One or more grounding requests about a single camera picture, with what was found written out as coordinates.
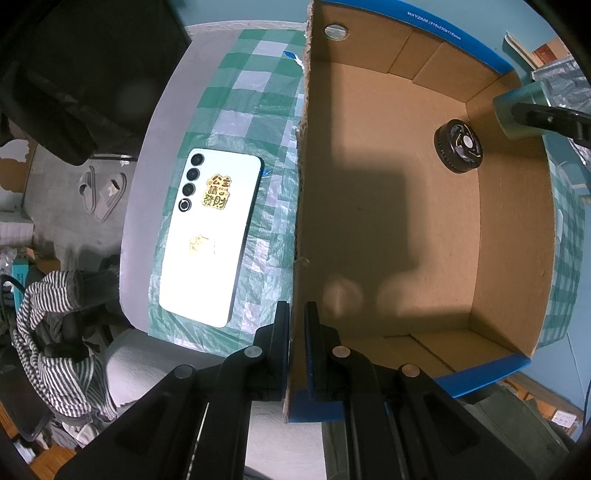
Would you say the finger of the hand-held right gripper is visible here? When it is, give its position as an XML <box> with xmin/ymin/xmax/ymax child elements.
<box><xmin>512</xmin><ymin>102</ymin><xmax>591</xmax><ymax>149</ymax></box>

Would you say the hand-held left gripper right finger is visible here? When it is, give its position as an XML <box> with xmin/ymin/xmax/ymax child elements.
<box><xmin>305</xmin><ymin>301</ymin><xmax>539</xmax><ymax>480</ymax></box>

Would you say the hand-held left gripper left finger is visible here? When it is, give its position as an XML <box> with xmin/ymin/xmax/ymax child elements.
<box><xmin>55</xmin><ymin>301</ymin><xmax>291</xmax><ymax>480</ymax></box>

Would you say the green glass jar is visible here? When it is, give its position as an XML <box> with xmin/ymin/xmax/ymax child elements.
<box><xmin>493</xmin><ymin>79</ymin><xmax>552</xmax><ymax>138</ymax></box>

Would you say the cardboard box blue rim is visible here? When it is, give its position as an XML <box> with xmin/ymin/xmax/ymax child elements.
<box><xmin>281</xmin><ymin>0</ymin><xmax>561</xmax><ymax>423</ymax></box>

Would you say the silver foil bag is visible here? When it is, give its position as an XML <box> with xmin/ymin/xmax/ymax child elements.
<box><xmin>531</xmin><ymin>58</ymin><xmax>591</xmax><ymax>195</ymax></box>

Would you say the white smartphone with gold stickers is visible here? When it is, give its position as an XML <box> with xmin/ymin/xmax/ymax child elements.
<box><xmin>158</xmin><ymin>148</ymin><xmax>265</xmax><ymax>329</ymax></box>

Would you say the black round fan disc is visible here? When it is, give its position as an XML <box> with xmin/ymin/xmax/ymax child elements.
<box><xmin>434</xmin><ymin>119</ymin><xmax>483</xmax><ymax>175</ymax></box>

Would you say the green checked tablecloth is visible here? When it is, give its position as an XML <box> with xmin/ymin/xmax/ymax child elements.
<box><xmin>148</xmin><ymin>28</ymin><xmax>583</xmax><ymax>358</ymax></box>

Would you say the grey slipper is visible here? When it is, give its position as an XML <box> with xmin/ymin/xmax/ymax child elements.
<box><xmin>78</xmin><ymin>165</ymin><xmax>96</xmax><ymax>213</ymax></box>
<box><xmin>95</xmin><ymin>173</ymin><xmax>127</xmax><ymax>222</ymax></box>

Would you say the striped cloth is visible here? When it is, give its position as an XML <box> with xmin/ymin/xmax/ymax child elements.
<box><xmin>11</xmin><ymin>271</ymin><xmax>118</xmax><ymax>421</ymax></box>

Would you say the teal box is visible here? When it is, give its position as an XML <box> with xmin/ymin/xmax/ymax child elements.
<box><xmin>11</xmin><ymin>258</ymin><xmax>34</xmax><ymax>320</ymax></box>

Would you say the dark cloth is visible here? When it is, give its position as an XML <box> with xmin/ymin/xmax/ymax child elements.
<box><xmin>0</xmin><ymin>0</ymin><xmax>192</xmax><ymax>167</ymax></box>

